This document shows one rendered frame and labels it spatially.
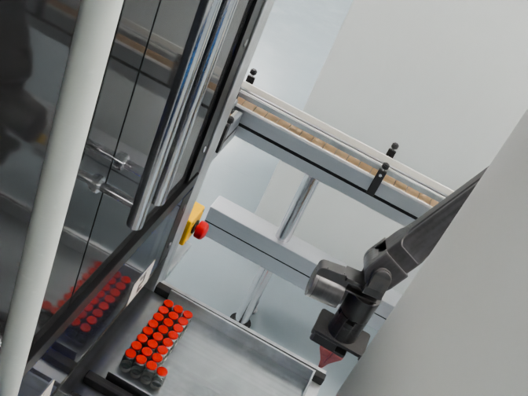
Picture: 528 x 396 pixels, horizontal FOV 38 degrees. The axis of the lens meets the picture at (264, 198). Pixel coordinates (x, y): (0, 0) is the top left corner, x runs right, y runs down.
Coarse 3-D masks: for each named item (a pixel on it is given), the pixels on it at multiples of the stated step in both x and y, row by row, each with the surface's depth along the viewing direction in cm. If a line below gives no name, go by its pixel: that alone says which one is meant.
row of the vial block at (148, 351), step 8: (176, 312) 153; (168, 320) 150; (176, 320) 152; (160, 328) 148; (168, 328) 150; (152, 336) 146; (160, 336) 146; (152, 344) 144; (160, 344) 147; (144, 352) 142; (152, 352) 144; (136, 360) 140; (144, 360) 140; (136, 368) 141; (136, 376) 142
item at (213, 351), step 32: (192, 320) 159; (224, 320) 157; (192, 352) 152; (224, 352) 155; (256, 352) 158; (128, 384) 137; (192, 384) 146; (224, 384) 149; (256, 384) 152; (288, 384) 154
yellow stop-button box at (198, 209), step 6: (198, 204) 164; (192, 210) 162; (198, 210) 163; (192, 216) 160; (198, 216) 162; (192, 222) 160; (198, 222) 164; (186, 228) 160; (192, 228) 162; (186, 234) 161; (180, 240) 162; (186, 240) 164
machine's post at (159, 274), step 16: (272, 0) 125; (256, 32) 126; (240, 64) 129; (240, 80) 134; (224, 112) 135; (224, 128) 142; (208, 144) 138; (208, 160) 144; (192, 192) 146; (176, 240) 155; (160, 272) 158
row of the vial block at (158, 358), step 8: (184, 312) 153; (184, 320) 152; (176, 328) 149; (184, 328) 152; (168, 336) 147; (176, 336) 148; (168, 344) 145; (176, 344) 151; (160, 352) 143; (168, 352) 146; (152, 360) 142; (160, 360) 142; (144, 368) 141; (152, 368) 140; (144, 376) 141; (152, 376) 141
